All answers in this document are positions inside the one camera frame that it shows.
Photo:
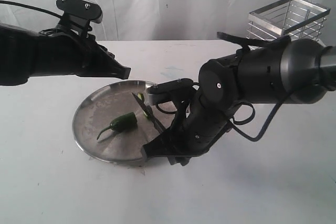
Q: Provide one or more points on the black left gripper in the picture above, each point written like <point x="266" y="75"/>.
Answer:
<point x="97" y="61"/>

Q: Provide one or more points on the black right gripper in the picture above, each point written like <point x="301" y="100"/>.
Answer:
<point x="197" y="125"/>

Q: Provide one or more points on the black kitchen knife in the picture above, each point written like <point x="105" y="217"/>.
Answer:
<point x="157" y="124"/>

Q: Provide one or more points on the green chili pepper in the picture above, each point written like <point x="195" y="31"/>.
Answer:
<point x="120" y="124"/>

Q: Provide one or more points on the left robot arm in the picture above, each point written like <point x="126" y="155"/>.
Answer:
<point x="54" y="52"/>

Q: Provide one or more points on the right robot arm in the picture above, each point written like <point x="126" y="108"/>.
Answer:
<point x="280" y="71"/>

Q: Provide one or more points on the small yellow-green object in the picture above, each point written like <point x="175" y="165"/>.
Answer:
<point x="141" y="96"/>

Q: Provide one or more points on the round steel plate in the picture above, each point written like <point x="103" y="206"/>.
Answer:
<point x="92" y="119"/>

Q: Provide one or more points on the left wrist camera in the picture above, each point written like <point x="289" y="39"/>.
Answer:
<point x="78" y="14"/>

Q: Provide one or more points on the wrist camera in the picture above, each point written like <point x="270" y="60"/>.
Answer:
<point x="181" y="89"/>
<point x="78" y="14"/>

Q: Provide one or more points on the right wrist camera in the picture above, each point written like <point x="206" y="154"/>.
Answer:
<point x="181" y="89"/>

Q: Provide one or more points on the wire metal utensil holder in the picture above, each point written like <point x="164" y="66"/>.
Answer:
<point x="297" y="18"/>

